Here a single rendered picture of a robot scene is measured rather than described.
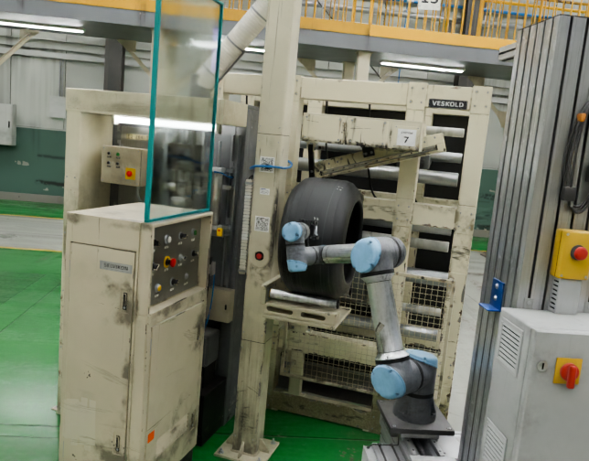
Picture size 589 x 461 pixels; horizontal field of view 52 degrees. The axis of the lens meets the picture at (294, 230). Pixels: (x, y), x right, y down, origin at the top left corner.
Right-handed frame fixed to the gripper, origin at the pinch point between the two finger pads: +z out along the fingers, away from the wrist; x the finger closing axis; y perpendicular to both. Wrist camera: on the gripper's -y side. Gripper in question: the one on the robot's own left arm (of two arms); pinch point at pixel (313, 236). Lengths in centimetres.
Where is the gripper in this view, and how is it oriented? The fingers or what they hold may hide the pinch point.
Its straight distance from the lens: 262.7
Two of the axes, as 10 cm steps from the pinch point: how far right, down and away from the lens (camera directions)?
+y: 1.3, -9.9, -0.3
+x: -9.5, -1.3, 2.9
